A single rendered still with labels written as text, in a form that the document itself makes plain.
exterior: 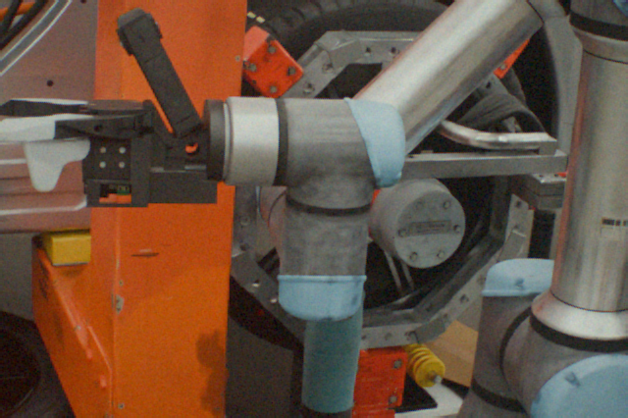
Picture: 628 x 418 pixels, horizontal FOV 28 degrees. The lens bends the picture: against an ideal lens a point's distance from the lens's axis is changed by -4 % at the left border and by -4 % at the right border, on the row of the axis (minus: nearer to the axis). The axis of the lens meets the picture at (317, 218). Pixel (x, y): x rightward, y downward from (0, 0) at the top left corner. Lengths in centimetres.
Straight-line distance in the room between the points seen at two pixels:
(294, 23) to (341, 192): 101
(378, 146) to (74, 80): 114
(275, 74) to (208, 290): 42
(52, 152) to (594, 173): 47
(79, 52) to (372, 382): 75
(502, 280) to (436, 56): 25
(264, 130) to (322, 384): 106
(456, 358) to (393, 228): 162
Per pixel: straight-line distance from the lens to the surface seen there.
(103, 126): 103
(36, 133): 101
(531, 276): 133
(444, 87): 122
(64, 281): 218
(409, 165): 191
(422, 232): 201
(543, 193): 200
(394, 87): 122
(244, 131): 106
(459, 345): 366
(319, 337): 205
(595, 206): 117
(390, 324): 224
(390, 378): 227
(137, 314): 172
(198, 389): 179
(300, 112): 108
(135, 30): 105
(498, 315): 134
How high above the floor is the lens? 153
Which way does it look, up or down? 20 degrees down
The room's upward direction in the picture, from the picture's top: 5 degrees clockwise
